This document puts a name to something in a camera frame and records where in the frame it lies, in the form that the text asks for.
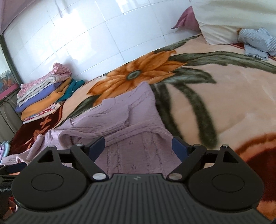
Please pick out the cream white pillow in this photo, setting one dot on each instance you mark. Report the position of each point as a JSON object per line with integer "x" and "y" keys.
{"x": 220, "y": 20}

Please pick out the pink floral folded garment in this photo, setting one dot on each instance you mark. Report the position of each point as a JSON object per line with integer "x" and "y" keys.
{"x": 58, "y": 73}

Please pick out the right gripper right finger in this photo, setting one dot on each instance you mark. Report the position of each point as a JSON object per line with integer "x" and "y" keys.
{"x": 191, "y": 157}

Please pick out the purple folded garment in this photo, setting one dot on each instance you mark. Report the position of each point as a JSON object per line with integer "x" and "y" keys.
{"x": 41, "y": 95}

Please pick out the red patterned folded cloth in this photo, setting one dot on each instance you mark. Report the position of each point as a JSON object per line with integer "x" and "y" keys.
{"x": 51, "y": 109}

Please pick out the orange folded garment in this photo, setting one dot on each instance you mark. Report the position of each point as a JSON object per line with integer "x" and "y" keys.
{"x": 41, "y": 105}

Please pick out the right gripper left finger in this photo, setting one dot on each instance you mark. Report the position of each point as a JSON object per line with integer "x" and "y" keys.
{"x": 84, "y": 156}

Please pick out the floral plush bed blanket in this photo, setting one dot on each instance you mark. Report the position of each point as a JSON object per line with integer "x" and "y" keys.
{"x": 210, "y": 95}

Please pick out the lilac knitted cardigan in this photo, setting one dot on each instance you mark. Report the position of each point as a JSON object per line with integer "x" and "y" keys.
{"x": 136, "y": 140}

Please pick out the mauve pink pillow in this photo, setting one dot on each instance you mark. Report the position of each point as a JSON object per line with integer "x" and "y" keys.
{"x": 187, "y": 20}

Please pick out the blue striped crumpled shirt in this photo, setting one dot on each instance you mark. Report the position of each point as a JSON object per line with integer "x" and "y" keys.
{"x": 258, "y": 43}

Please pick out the light purple folded clothes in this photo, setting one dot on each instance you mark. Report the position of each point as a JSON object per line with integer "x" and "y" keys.
{"x": 4, "y": 149}

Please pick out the teal folded garment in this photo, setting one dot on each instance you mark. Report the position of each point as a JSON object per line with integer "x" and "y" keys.
{"x": 73, "y": 86}

